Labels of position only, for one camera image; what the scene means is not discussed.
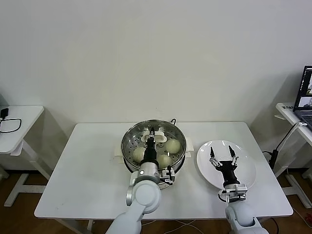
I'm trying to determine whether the thin white floor cable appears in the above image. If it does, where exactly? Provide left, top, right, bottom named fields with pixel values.
left=142, top=218, right=204, bottom=227

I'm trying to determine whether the white electric cooker pot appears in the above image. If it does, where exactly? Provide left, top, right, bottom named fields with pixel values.
left=114, top=136, right=195, bottom=192

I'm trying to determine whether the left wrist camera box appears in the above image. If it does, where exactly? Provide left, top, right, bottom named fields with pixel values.
left=158, top=166, right=176, bottom=186

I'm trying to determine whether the white side desk with label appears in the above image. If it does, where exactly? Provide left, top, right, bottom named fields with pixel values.
left=275, top=102, right=312, bottom=209

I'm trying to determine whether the laptop charger cable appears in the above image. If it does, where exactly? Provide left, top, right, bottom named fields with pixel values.
left=274, top=121, right=308, bottom=152

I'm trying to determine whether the black looped cable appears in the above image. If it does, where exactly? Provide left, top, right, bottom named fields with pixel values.
left=0, top=117, right=22, bottom=134

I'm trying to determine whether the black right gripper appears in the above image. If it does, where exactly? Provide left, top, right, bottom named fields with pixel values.
left=209, top=145, right=240, bottom=187

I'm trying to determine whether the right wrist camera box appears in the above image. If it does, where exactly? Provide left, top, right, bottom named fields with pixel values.
left=234, top=184, right=248, bottom=196

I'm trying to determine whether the perforated steel steamer basket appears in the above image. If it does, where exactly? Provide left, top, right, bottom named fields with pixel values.
left=121, top=119, right=187, bottom=174

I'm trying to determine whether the open dark laptop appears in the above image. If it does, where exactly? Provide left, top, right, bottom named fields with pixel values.
left=293, top=65, right=312, bottom=134

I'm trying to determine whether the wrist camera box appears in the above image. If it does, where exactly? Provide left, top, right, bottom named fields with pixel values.
left=234, top=184, right=248, bottom=196
left=158, top=166, right=176, bottom=186

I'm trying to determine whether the white round plate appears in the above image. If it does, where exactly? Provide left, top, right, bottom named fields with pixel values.
left=196, top=139, right=257, bottom=190

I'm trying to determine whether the black power strip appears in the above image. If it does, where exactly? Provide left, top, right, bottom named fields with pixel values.
left=269, top=150, right=279, bottom=169

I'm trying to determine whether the white steamed baozi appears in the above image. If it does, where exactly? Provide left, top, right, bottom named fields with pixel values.
left=165, top=139, right=181, bottom=154
left=133, top=147, right=147, bottom=163
left=157, top=154, right=173, bottom=169

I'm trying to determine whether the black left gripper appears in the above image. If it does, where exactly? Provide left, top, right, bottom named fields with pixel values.
left=142, top=126, right=158, bottom=163

